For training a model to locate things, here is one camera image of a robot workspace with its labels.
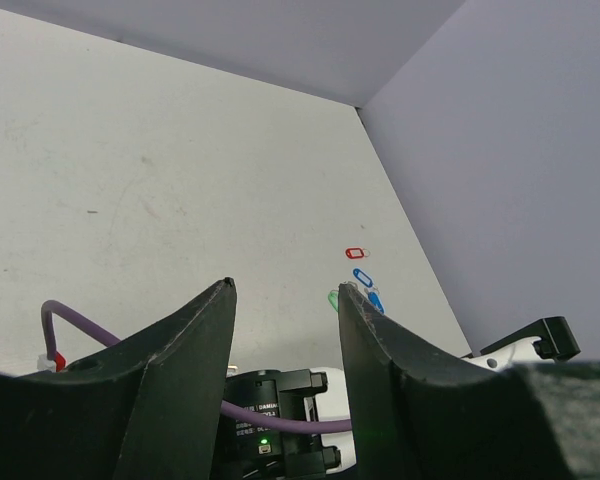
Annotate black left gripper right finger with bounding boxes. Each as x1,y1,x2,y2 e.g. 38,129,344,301
338,284,600,479

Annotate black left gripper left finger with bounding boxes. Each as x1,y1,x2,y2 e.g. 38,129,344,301
0,278,237,479

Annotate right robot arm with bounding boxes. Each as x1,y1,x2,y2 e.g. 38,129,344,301
463,316,581,372

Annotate blue tag key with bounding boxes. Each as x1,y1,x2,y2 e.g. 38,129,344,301
364,287,385,314

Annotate red key tag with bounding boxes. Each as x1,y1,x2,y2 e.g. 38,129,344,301
344,247,370,260

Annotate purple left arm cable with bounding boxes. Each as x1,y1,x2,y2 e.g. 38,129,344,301
39,299,354,434

